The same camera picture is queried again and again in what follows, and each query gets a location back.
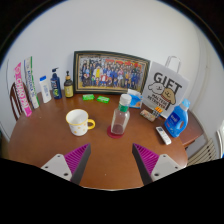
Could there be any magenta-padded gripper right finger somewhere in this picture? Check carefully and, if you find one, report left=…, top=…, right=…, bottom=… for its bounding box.
left=132, top=143, right=184, bottom=186

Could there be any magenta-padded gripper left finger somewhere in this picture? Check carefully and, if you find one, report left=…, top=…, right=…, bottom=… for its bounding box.
left=41, top=143, right=92, bottom=185

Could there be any clear plastic bottle white cap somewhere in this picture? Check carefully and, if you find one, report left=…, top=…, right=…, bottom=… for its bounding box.
left=110, top=93, right=133, bottom=136

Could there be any white remote control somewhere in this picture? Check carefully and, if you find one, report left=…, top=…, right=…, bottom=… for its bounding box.
left=155, top=125, right=172, bottom=146

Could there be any flat round red coaster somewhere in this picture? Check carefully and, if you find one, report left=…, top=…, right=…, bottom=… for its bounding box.
left=106, top=124, right=125, bottom=140

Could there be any blue detergent bottle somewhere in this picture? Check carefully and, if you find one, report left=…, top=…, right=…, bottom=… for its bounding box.
left=163, top=98, right=192, bottom=138

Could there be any white radiator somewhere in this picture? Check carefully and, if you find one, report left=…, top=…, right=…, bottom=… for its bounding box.
left=186, top=138, right=218, bottom=167

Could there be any blue tissue pack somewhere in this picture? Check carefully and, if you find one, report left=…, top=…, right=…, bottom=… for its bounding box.
left=127, top=88, right=144, bottom=110

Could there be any small green box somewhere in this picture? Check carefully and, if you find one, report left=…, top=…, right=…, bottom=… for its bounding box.
left=96, top=95, right=111, bottom=104
left=82, top=93, right=96, bottom=101

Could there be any amber pump bottle yellow label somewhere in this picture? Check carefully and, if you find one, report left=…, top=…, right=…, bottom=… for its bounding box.
left=63, top=70, right=75, bottom=99

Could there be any white bottle blue cap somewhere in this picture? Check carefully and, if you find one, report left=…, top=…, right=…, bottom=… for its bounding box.
left=38, top=75, right=53, bottom=104

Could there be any dark blue pump bottle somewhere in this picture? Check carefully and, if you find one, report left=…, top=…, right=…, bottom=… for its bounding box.
left=49, top=67, right=63, bottom=100

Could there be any white printed gift bag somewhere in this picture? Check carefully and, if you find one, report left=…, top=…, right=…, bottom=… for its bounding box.
left=142, top=55, right=190, bottom=119

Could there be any brown wooden chair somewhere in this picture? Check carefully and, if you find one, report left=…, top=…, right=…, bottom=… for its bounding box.
left=9, top=82, right=26, bottom=122

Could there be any pink and white book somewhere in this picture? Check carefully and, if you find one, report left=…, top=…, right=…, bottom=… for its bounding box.
left=13, top=62, right=33, bottom=118

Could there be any white and green book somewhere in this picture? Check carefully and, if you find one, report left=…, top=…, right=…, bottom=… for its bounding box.
left=23, top=56, right=41, bottom=110

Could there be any framed group photo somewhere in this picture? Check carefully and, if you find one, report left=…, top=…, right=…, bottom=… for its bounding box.
left=72, top=50, right=151, bottom=95

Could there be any white mug yellow handle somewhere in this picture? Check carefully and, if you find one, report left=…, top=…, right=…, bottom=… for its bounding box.
left=65, top=108, right=96, bottom=137

